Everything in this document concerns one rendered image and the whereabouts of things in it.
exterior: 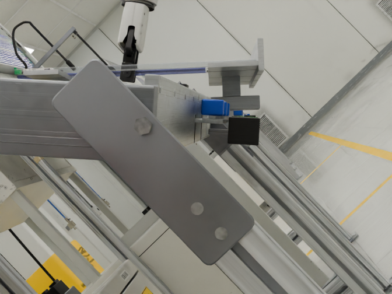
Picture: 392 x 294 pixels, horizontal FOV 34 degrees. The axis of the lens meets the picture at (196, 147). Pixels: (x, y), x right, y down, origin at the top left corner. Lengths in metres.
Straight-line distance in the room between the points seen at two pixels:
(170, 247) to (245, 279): 1.54
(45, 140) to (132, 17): 0.93
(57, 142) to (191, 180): 0.12
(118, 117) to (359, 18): 8.36
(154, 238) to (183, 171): 1.55
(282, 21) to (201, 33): 1.08
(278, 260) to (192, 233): 0.07
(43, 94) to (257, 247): 0.21
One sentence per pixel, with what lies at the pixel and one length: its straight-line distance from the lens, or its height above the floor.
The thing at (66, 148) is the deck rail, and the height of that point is 0.73.
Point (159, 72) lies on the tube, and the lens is 1.46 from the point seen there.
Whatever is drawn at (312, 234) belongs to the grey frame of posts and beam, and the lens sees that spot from 1.24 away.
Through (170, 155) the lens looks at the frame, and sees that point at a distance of 0.47.
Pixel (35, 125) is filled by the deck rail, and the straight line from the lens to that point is 0.53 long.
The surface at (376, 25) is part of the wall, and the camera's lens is 8.82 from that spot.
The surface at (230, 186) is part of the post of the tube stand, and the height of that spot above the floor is 0.57.
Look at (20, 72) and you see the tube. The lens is 1.40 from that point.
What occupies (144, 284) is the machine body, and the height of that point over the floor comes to 0.57.
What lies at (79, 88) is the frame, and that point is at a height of 0.75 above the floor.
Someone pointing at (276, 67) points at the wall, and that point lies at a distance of 8.63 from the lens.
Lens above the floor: 0.65
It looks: 2 degrees up
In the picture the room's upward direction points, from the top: 44 degrees counter-clockwise
